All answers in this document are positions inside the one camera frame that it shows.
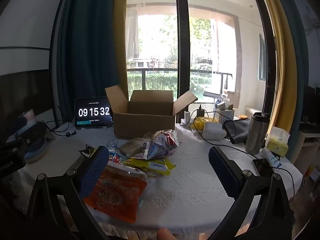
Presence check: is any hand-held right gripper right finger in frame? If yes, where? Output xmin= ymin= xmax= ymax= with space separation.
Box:
xmin=207 ymin=146 xmax=295 ymax=240

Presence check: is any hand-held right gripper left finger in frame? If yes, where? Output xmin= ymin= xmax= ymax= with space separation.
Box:
xmin=26 ymin=145 xmax=110 ymax=240

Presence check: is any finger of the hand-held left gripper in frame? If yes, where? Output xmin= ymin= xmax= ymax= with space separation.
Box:
xmin=6 ymin=117 xmax=28 ymax=137
xmin=19 ymin=121 xmax=48 ymax=151

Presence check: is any orange snack packet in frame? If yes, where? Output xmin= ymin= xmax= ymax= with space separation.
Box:
xmin=83 ymin=161 xmax=147 ymax=224

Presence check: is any white bread packet orange print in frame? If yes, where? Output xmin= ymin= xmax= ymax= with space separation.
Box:
xmin=119 ymin=137 xmax=150 ymax=158

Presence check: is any purple snack packet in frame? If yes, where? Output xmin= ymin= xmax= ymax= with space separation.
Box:
xmin=144 ymin=129 xmax=180 ymax=160

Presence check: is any cardboard box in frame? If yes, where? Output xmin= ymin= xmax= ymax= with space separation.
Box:
xmin=104 ymin=85 xmax=198 ymax=140

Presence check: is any person's right hand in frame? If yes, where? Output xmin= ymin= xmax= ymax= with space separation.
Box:
xmin=156 ymin=227 xmax=180 ymax=240

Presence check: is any pink round container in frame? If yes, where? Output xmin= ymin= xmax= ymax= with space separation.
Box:
xmin=21 ymin=109 xmax=35 ymax=122

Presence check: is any small dark snack packet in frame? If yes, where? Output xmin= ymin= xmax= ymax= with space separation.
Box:
xmin=79 ymin=144 xmax=97 ymax=158

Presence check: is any blue round container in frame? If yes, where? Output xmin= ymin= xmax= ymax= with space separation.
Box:
xmin=24 ymin=140 xmax=47 ymax=164

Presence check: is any small red candy packet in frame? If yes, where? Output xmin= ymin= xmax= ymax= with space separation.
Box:
xmin=109 ymin=154 xmax=123 ymax=165

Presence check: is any blue candy packet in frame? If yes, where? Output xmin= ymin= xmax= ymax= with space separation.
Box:
xmin=106 ymin=139 xmax=125 ymax=155

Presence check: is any black phone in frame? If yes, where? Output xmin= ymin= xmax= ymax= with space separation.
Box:
xmin=252 ymin=158 xmax=275 ymax=178

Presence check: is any white charger box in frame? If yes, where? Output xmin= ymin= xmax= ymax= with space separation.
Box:
xmin=202 ymin=122 xmax=225 ymax=140

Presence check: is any grey pouch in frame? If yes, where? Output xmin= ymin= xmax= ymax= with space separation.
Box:
xmin=223 ymin=118 xmax=252 ymax=145

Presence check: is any white tube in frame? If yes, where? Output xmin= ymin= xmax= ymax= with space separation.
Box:
xmin=261 ymin=147 xmax=282 ymax=168

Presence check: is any steel tumbler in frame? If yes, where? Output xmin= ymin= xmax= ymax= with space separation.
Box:
xmin=245 ymin=112 xmax=270 ymax=155

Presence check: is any yellow plastic bag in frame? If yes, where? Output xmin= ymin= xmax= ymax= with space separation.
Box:
xmin=191 ymin=116 xmax=218 ymax=131

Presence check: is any white plastic basket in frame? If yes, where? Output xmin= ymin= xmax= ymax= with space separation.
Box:
xmin=214 ymin=107 xmax=235 ymax=123

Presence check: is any tablet with clock display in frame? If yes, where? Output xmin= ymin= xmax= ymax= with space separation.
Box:
xmin=74 ymin=96 xmax=113 ymax=128

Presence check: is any yellow snack packet blue label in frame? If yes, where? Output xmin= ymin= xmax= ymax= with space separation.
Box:
xmin=122 ymin=156 xmax=177 ymax=178

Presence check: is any yellow tissue pack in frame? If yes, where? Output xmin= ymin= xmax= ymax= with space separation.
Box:
xmin=265 ymin=126 xmax=290 ymax=157

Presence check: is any teal curtain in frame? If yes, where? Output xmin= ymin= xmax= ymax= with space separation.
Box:
xmin=56 ymin=0 xmax=129 ymax=124
xmin=271 ymin=0 xmax=309 ymax=133

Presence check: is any yellow curtain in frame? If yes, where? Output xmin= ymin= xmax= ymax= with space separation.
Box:
xmin=257 ymin=0 xmax=298 ymax=135

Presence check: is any white hanging garment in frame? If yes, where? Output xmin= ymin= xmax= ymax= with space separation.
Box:
xmin=126 ymin=4 xmax=140 ymax=60

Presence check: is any black cable with plug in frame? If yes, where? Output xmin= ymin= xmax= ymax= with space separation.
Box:
xmin=45 ymin=119 xmax=77 ymax=138

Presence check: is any black charging cable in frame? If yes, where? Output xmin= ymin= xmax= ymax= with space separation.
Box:
xmin=192 ymin=110 xmax=296 ymax=203

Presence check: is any black window frame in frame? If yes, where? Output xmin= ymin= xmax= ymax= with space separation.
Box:
xmin=126 ymin=0 xmax=277 ymax=125

